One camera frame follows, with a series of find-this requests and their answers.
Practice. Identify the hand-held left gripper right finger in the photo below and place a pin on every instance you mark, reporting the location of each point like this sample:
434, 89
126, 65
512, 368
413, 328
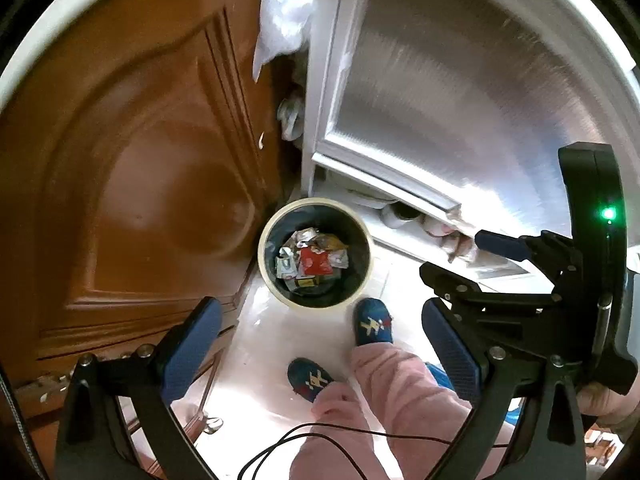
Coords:
450, 347

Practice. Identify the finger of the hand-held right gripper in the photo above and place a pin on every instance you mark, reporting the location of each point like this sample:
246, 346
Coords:
465, 287
500, 245

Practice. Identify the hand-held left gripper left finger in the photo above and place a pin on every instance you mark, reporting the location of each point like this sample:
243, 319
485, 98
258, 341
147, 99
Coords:
192, 347

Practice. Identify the round dark bin cream rim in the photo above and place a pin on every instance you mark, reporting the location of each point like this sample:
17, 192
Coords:
352, 280

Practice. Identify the yellow wrapper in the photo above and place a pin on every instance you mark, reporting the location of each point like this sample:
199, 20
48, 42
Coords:
332, 242

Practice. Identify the red wrapper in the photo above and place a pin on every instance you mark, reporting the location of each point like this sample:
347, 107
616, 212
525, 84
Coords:
315, 262

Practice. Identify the silver foil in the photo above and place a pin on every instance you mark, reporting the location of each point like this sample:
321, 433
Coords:
300, 239

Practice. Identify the person's right hand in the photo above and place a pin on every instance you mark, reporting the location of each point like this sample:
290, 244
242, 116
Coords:
600, 401

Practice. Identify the pink and white cloth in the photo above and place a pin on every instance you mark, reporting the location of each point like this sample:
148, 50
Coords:
450, 240

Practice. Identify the person's right leg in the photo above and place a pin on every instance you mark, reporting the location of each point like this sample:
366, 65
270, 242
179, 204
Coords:
400, 385

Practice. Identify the person's leg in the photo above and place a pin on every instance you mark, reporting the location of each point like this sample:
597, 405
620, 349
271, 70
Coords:
340, 455
400, 385

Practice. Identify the blue patterned slipper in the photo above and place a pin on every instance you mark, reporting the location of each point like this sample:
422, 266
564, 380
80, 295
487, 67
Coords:
372, 320
310, 377

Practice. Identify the white plastic container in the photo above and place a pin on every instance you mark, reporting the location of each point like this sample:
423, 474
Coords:
397, 215

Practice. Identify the person's left leg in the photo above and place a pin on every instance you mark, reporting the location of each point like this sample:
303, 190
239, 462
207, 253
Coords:
340, 455

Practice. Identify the brown wooden cabinet door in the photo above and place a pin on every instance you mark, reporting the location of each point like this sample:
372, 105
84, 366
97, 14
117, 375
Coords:
125, 160

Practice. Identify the grey plastic bag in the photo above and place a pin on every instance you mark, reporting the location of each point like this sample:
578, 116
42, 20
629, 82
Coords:
292, 115

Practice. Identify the white plastic bag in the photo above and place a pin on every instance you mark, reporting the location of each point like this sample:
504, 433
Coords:
285, 15

